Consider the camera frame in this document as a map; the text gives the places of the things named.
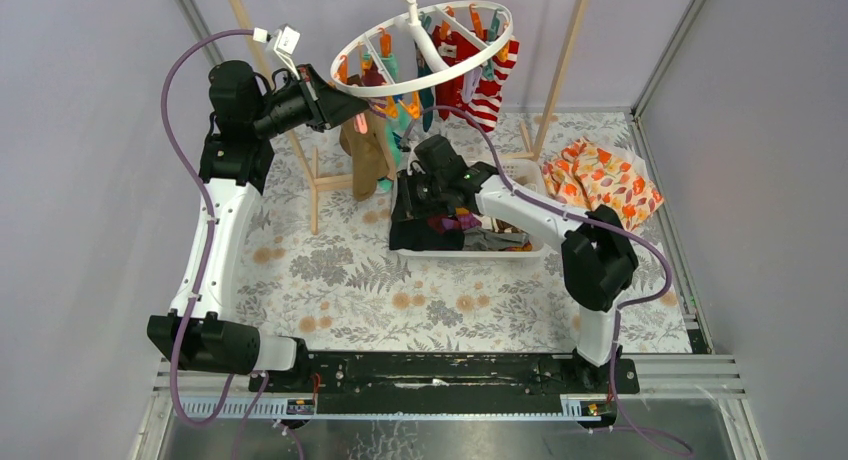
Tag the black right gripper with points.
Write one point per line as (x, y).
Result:
(406, 207)

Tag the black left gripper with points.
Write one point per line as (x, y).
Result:
(312, 98)

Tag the brown ribbed sock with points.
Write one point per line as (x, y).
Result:
(355, 139)

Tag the green and blue sock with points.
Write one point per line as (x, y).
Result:
(393, 117)

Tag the white round clip hanger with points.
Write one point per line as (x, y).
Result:
(410, 23)

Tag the dark navy sock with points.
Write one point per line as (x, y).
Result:
(436, 233)

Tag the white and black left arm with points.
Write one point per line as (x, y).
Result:
(199, 332)

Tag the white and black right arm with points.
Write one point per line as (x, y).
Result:
(598, 258)

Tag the white plastic laundry basket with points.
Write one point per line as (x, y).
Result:
(484, 242)

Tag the red white striped sock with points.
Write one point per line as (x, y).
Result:
(479, 91)

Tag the floral table mat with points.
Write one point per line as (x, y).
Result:
(344, 289)

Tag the orange floral cloth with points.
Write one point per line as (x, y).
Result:
(587, 175)

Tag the wooden drying rack frame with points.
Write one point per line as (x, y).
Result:
(318, 183)

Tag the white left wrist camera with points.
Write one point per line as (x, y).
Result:
(281, 43)

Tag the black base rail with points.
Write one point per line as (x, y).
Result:
(430, 383)

